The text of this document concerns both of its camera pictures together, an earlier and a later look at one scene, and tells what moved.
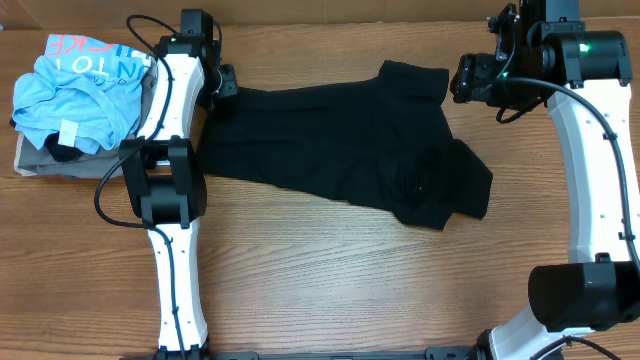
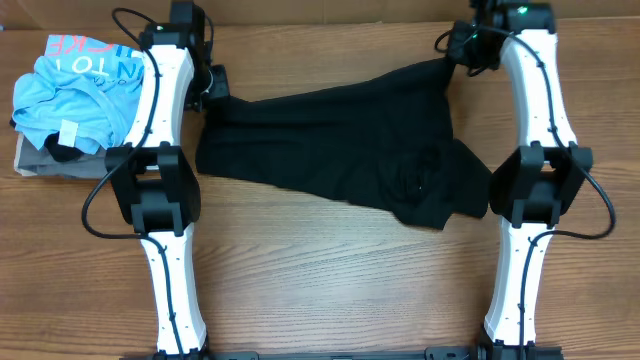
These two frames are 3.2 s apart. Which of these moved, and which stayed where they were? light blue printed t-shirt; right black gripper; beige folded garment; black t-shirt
Moved: right black gripper
Stayed: beige folded garment; black t-shirt; light blue printed t-shirt
